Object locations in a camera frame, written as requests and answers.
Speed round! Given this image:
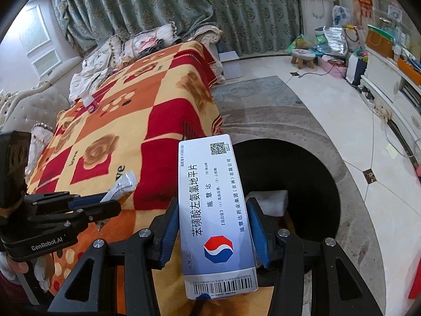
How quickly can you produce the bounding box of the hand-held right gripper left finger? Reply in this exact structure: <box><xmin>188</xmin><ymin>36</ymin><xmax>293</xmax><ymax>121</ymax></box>
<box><xmin>48</xmin><ymin>197</ymin><xmax>180</xmax><ymax>316</ymax></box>

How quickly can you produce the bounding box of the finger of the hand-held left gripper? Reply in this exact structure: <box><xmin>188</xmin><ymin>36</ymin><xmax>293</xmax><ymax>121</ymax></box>
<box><xmin>28</xmin><ymin>199</ymin><xmax>123</xmax><ymax>234</ymax></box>
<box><xmin>23</xmin><ymin>191</ymin><xmax>111</xmax><ymax>216</ymax></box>

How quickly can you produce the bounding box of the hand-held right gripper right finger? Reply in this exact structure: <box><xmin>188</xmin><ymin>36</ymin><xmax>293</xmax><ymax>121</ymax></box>
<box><xmin>246</xmin><ymin>197</ymin><xmax>384</xmax><ymax>316</ymax></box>

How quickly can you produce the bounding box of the silver foil wrapper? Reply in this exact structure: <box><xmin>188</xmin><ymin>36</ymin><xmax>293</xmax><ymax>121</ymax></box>
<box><xmin>100</xmin><ymin>170</ymin><xmax>137</xmax><ymax>203</ymax></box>

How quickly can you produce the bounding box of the white blue medicine box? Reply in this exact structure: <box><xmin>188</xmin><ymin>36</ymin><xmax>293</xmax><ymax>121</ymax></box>
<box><xmin>178</xmin><ymin>134</ymin><xmax>258</xmax><ymax>301</ymax></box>

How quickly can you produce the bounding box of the black trash bin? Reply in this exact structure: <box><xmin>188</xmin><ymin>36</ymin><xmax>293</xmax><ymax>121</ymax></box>
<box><xmin>227</xmin><ymin>140</ymin><xmax>340</xmax><ymax>287</ymax></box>

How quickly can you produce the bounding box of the person's left hand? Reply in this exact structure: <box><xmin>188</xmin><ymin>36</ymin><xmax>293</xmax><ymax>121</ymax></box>
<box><xmin>0</xmin><ymin>255</ymin><xmax>32</xmax><ymax>282</ymax></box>

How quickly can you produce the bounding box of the beaded edge pillow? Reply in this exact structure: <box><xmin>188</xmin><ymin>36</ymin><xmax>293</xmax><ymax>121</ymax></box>
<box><xmin>24</xmin><ymin>123</ymin><xmax>55</xmax><ymax>178</ymax></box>

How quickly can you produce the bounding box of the white bottle pink label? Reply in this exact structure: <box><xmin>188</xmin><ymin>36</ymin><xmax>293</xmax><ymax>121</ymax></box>
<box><xmin>83</xmin><ymin>94</ymin><xmax>99</xmax><ymax>112</ymax></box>

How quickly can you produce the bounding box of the printed blanket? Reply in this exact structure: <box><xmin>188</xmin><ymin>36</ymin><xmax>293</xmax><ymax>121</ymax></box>
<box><xmin>26</xmin><ymin>41</ymin><xmax>226</xmax><ymax>303</ymax></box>

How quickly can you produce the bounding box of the grey tufted sofa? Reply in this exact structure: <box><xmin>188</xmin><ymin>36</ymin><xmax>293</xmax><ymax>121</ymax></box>
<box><xmin>0</xmin><ymin>56</ymin><xmax>86</xmax><ymax>132</ymax></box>

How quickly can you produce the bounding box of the white floral quilt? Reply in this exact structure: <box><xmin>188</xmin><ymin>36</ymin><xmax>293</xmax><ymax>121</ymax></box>
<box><xmin>69</xmin><ymin>69</ymin><xmax>112</xmax><ymax>101</ymax></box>

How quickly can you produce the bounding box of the grey patterned rug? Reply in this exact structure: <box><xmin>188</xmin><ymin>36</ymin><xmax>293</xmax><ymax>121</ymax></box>
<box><xmin>210</xmin><ymin>76</ymin><xmax>385</xmax><ymax>316</ymax></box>

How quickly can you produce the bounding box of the floral beaded pillow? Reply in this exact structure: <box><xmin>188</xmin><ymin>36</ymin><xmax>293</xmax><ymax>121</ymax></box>
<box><xmin>81</xmin><ymin>34</ymin><xmax>124</xmax><ymax>73</ymax></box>
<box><xmin>122</xmin><ymin>22</ymin><xmax>178</xmax><ymax>61</ymax></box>

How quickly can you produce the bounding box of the pink grey clothes pile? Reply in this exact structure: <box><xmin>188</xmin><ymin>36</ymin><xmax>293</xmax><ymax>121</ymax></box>
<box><xmin>140</xmin><ymin>38</ymin><xmax>165</xmax><ymax>53</ymax></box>

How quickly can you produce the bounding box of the white cardboard box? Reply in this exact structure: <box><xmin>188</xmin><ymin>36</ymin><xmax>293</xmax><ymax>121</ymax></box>
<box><xmin>219</xmin><ymin>51</ymin><xmax>242</xmax><ymax>80</ymax></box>

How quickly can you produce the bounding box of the white power strip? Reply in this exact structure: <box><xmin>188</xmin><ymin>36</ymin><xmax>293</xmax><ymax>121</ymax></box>
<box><xmin>362</xmin><ymin>87</ymin><xmax>392</xmax><ymax>119</ymax></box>

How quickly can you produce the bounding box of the pink basin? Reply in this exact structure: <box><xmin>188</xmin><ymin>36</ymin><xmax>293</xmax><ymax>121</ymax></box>
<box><xmin>320</xmin><ymin>54</ymin><xmax>349</xmax><ymax>78</ymax></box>

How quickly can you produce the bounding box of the small round stool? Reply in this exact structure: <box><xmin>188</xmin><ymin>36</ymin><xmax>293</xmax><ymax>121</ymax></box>
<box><xmin>291</xmin><ymin>49</ymin><xmax>317</xmax><ymax>70</ymax></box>

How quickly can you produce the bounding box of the green foil bag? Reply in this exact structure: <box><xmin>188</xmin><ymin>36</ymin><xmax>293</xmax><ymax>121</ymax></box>
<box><xmin>286</xmin><ymin>34</ymin><xmax>313</xmax><ymax>53</ymax></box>

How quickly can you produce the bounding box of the white tv cabinet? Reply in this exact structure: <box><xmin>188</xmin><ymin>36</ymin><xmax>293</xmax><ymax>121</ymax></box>
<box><xmin>360</xmin><ymin>48</ymin><xmax>421</xmax><ymax>159</ymax></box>

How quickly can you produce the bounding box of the green patterned curtain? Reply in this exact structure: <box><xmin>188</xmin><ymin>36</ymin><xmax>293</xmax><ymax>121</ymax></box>
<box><xmin>51</xmin><ymin>0</ymin><xmax>301</xmax><ymax>56</ymax></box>

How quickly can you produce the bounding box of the silver insulated bag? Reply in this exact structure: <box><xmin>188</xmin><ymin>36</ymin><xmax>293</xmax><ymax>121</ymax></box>
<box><xmin>324</xmin><ymin>26</ymin><xmax>348</xmax><ymax>56</ymax></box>

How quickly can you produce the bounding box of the brown paper bag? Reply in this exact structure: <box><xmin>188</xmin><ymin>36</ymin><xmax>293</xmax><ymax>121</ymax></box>
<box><xmin>366</xmin><ymin>28</ymin><xmax>395</xmax><ymax>58</ymax></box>

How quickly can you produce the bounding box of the blue white plastic bag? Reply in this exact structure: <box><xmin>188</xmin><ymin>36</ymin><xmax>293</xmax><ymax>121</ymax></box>
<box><xmin>332</xmin><ymin>5</ymin><xmax>352</xmax><ymax>27</ymax></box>

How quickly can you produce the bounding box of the red wall decoration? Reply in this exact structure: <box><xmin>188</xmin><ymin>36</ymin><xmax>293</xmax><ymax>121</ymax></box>
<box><xmin>350</xmin><ymin>0</ymin><xmax>374</xmax><ymax>17</ymax></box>

